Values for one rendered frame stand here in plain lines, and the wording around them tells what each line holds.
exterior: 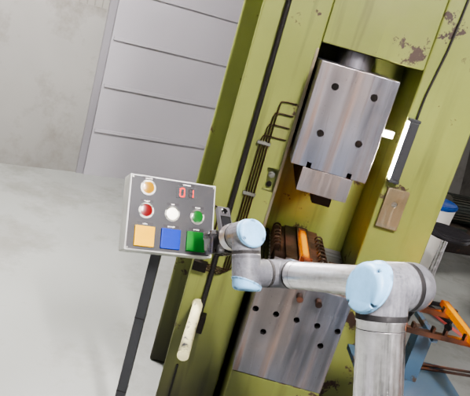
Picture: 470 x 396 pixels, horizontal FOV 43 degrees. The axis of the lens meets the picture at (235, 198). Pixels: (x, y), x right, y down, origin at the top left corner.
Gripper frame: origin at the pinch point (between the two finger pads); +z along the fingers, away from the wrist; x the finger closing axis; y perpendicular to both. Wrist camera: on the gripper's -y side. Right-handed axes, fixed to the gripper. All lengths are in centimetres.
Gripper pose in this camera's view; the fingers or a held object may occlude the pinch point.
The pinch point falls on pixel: (207, 236)
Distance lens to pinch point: 215.6
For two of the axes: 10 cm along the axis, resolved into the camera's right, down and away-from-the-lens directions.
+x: 9.0, 1.3, 4.1
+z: -4.3, 1.5, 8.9
